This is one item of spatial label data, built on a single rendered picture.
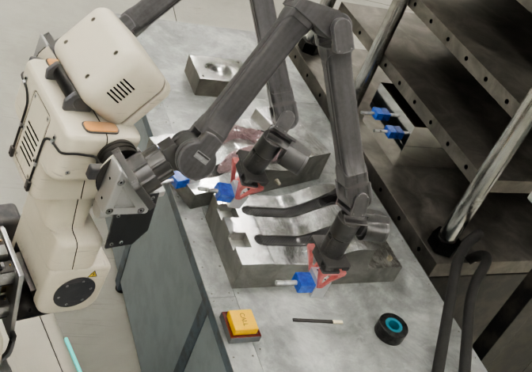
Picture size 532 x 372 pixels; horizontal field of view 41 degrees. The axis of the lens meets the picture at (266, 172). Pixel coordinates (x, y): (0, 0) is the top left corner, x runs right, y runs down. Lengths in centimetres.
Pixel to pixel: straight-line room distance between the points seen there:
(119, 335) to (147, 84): 141
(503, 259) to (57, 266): 141
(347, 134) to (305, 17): 27
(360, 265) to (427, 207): 58
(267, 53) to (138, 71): 25
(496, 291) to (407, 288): 56
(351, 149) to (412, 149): 104
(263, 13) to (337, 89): 35
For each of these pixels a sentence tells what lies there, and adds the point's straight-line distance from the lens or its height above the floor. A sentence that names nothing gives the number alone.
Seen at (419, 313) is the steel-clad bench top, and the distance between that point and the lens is 203.
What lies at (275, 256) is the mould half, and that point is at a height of 89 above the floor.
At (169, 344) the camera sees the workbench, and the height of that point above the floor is 36.
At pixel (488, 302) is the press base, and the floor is 58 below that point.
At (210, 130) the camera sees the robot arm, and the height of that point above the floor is 131.
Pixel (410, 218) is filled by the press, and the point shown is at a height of 78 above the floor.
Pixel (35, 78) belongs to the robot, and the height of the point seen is 123.
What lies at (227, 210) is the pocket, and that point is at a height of 86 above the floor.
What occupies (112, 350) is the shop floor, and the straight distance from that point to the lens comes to 264.
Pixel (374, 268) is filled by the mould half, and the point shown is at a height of 86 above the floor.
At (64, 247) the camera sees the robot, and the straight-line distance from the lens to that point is 167.
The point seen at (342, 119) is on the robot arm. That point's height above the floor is 136.
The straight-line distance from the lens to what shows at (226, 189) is 182.
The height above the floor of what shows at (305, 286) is 95.
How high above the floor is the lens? 208
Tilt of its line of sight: 35 degrees down
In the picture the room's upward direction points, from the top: 22 degrees clockwise
